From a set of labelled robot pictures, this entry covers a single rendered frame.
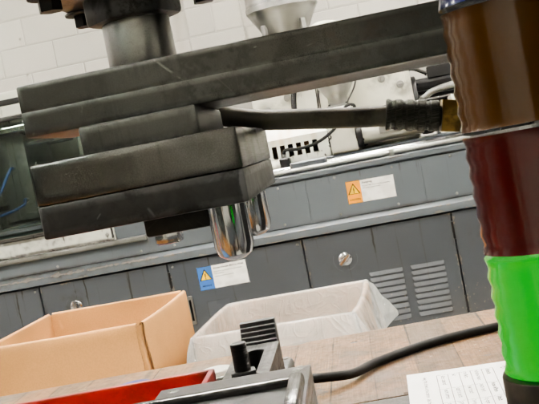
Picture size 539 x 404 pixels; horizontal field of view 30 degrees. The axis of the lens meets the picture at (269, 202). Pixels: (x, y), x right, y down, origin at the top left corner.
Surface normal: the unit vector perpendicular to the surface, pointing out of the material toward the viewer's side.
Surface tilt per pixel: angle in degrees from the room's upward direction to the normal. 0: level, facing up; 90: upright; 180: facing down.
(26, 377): 88
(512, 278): 76
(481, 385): 1
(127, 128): 90
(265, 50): 90
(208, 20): 90
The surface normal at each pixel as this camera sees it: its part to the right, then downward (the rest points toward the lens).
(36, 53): -0.13, 0.07
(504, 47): -0.33, 0.36
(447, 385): -0.18, -0.98
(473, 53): -0.71, 0.42
